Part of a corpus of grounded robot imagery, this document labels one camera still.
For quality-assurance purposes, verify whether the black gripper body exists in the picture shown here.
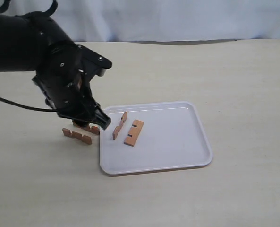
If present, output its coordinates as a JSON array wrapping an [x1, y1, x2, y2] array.
[[33, 44, 98, 123]]

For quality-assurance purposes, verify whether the white plastic tray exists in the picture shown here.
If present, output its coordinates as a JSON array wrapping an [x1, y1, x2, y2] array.
[[99, 101, 213, 175]]

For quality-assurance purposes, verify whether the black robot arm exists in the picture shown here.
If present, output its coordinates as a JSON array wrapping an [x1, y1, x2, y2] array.
[[0, 8, 112, 129]]

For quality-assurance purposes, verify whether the white backdrop cloth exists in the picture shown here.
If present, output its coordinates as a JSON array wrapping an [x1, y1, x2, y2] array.
[[0, 0, 280, 43]]

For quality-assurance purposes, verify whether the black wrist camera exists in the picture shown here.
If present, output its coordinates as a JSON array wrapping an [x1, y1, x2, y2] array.
[[78, 45, 112, 77]]

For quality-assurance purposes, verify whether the black cable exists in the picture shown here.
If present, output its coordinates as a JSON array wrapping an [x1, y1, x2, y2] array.
[[0, 92, 57, 112]]

